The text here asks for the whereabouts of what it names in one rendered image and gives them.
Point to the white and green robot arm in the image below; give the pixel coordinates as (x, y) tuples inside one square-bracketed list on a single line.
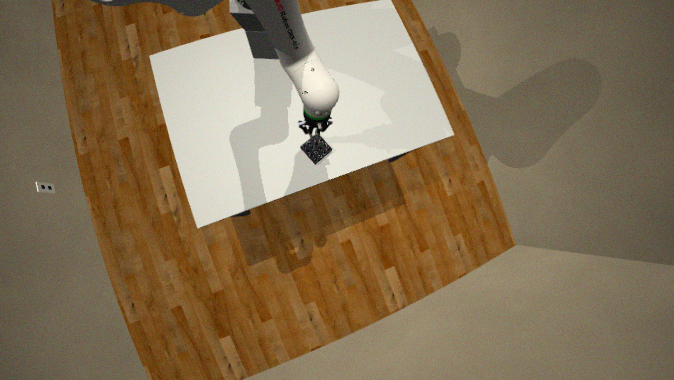
[(284, 25)]

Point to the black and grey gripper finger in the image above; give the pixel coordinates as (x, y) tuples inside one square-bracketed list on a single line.
[(325, 126), (304, 128)]

